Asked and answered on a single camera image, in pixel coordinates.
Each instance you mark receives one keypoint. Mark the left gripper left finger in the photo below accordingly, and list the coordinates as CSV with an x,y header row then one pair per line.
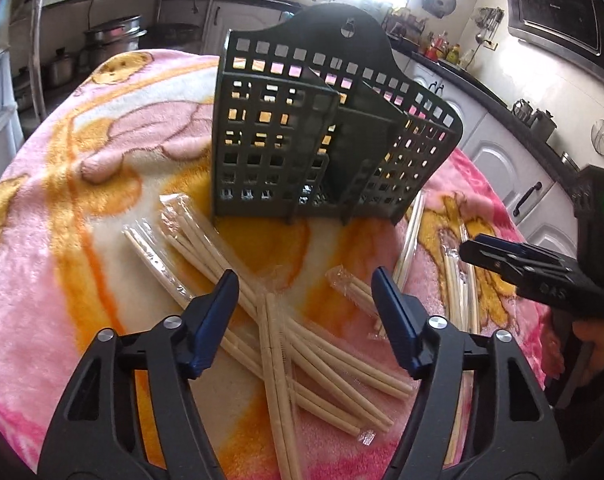
x,y
128,411

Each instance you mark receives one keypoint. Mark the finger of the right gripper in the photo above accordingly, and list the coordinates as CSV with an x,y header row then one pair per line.
x,y
509,259

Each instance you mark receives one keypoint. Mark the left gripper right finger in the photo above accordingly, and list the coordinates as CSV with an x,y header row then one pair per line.
x,y
479,412

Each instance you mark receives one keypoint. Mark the chopsticks pair crossing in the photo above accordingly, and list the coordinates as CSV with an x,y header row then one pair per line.
x,y
278,395

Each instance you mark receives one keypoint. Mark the chopsticks pair long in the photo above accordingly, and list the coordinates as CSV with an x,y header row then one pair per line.
x,y
320,373

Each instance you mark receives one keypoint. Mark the dark green utensil caddy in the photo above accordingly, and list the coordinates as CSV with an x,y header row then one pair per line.
x,y
313,118

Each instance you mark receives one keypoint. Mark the person's right hand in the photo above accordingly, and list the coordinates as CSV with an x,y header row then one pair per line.
x,y
591,332

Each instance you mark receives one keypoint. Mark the wrapped chopsticks far right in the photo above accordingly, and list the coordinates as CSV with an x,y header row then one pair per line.
x,y
463,311

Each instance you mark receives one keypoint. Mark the thin chopsticks pair right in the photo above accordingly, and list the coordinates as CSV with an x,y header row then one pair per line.
x,y
405,258

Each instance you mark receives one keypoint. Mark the wrapped chopsticks pair left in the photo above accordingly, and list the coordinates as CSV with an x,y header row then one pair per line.
x,y
141,237

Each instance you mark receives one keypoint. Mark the wrapped chopsticks pair short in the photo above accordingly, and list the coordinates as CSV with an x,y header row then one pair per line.
x,y
357,291

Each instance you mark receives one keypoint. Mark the pink cartoon fleece blanket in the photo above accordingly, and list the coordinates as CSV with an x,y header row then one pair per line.
x,y
247,270

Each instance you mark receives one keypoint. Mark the black range hood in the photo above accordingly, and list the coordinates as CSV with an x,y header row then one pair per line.
x,y
570,29

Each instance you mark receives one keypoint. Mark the steel cooking pot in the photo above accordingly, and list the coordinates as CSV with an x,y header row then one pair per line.
x,y
110,38

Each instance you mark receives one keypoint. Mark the small wall fan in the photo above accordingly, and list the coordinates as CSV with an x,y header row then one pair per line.
x,y
439,8

